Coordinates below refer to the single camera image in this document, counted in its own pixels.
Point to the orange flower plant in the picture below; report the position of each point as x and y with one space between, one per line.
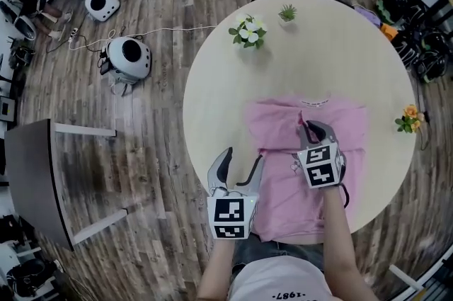
410 117

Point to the person's denim shorts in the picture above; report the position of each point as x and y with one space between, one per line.
276 248

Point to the pink long-sleeved top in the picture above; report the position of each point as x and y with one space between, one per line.
279 136

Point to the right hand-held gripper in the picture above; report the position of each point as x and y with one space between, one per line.
320 166

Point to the orange cloth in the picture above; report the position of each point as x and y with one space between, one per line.
390 32

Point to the person's right forearm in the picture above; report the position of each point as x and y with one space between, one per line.
341 243

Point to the person's left forearm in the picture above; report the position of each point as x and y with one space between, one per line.
217 267

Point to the white chair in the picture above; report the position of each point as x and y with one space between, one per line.
17 18

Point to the white round pod device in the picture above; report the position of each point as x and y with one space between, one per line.
129 57
102 4

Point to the pile of black gear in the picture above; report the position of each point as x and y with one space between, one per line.
421 41

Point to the grey bench table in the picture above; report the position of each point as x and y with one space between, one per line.
35 179

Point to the person's white printed shirt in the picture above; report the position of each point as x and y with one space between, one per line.
283 280

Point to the small green potted plant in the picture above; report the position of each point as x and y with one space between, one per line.
287 13

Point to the white flower plant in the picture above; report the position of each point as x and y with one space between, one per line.
249 31

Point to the white power strip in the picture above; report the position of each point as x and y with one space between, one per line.
73 34

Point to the purple cloth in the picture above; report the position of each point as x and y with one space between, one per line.
368 15

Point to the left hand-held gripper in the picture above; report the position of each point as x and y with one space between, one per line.
229 218

